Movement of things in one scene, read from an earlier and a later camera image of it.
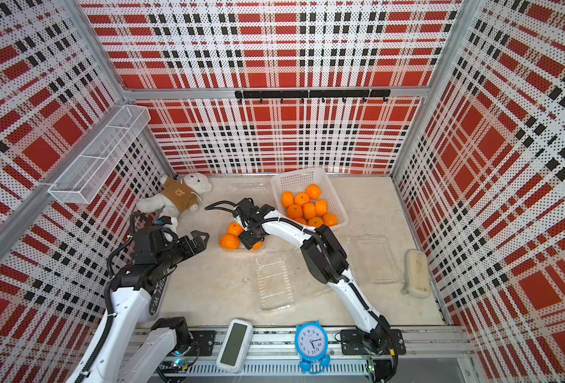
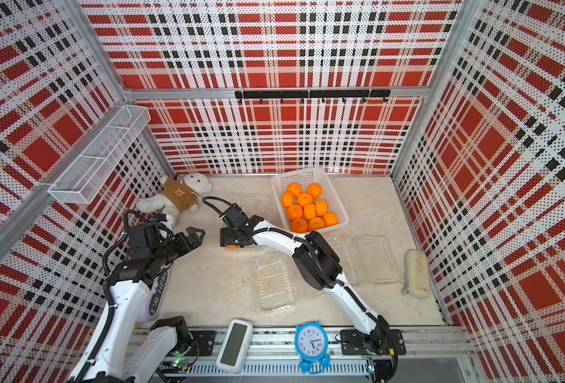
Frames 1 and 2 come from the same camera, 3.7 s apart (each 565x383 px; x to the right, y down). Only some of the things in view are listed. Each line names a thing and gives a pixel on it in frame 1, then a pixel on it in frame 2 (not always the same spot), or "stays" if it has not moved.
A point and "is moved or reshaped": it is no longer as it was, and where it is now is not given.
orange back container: [235, 229] is moved or reshaped
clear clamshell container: [275, 282] stays
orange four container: [329, 219] stays
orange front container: [309, 211] stays
